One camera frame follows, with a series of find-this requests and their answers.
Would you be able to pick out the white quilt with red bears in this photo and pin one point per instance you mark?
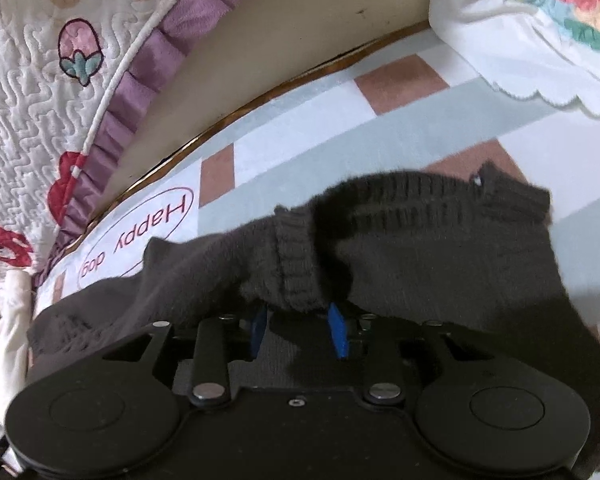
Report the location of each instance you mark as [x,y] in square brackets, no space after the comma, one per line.
[76,80]

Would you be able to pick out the checkered dog print blanket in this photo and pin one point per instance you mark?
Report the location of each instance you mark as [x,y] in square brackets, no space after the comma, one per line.
[414,104]

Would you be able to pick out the dark brown knit sweater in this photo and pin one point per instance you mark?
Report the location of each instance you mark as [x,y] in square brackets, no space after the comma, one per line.
[400,245]

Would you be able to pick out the white folded garment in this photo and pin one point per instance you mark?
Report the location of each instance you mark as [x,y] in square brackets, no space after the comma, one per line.
[15,320]

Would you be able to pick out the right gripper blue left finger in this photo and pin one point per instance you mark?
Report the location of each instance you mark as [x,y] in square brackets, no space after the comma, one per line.
[258,325]

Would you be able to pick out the floral print bedsheet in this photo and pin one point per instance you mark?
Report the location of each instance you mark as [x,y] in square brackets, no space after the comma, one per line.
[528,48]

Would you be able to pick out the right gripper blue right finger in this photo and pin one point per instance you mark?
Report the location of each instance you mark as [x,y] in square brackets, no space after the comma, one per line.
[339,330]

